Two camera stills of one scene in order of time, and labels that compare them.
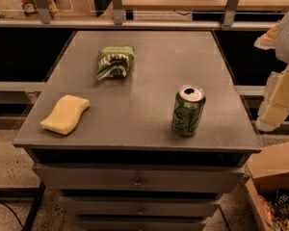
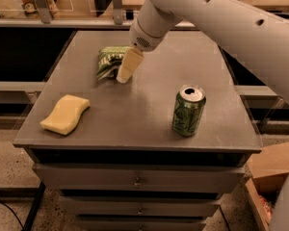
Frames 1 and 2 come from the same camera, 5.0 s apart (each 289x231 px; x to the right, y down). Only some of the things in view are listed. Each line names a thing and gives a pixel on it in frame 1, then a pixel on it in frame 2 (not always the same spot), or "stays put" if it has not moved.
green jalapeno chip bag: x=114 y=62 stays put
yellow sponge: x=65 y=117 stays put
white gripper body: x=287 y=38 -> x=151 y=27
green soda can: x=188 y=109 stays put
